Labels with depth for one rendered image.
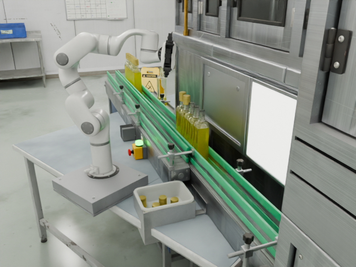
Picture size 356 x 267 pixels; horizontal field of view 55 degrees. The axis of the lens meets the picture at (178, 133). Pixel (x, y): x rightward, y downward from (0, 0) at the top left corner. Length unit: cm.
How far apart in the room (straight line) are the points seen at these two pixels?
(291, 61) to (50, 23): 637
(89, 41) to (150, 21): 611
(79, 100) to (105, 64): 598
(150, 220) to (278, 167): 54
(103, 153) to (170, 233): 51
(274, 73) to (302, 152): 68
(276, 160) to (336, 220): 73
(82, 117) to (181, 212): 58
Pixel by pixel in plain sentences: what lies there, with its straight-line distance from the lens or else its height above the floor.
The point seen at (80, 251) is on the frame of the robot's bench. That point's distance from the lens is 221.
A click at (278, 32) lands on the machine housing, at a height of 149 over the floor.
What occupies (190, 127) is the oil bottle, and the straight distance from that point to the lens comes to 156.
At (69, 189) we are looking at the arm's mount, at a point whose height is 81.
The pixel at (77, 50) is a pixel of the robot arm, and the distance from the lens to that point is 149.
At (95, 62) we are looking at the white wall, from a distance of 743.
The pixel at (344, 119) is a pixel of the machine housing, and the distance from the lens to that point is 54.
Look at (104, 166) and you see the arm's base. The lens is 165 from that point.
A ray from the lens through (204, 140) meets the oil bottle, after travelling 153.
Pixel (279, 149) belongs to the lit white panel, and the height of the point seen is 111.
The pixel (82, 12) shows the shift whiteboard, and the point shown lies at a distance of 728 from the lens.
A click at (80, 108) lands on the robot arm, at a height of 116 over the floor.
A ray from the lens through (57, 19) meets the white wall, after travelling 727.
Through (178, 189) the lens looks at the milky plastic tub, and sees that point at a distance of 155.
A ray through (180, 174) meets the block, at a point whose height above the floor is 86.
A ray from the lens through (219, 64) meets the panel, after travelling 158.
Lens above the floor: 162
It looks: 23 degrees down
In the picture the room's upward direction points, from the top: straight up
